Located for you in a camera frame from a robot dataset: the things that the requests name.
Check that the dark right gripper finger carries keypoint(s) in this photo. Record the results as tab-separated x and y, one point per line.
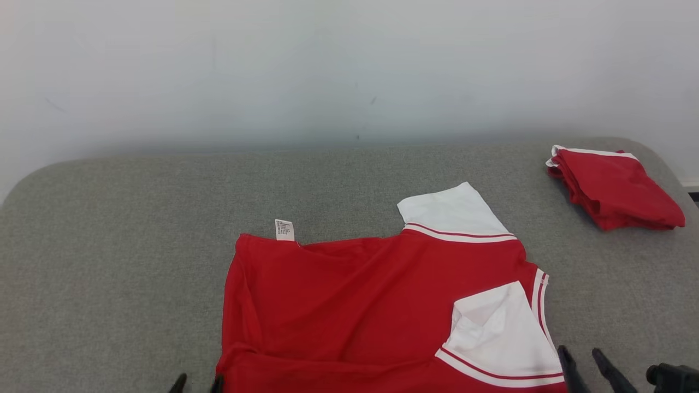
572	374
612	376

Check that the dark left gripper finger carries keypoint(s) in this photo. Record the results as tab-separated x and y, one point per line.
217	385
179	385

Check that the red white basketball jersey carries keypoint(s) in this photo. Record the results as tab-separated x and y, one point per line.
355	305

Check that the red shorts with white stripe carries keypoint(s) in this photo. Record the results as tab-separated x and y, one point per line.
617	185

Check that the grey fabric sofa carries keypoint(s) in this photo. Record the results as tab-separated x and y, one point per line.
136	245

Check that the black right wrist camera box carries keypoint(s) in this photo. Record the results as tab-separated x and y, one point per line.
674	379

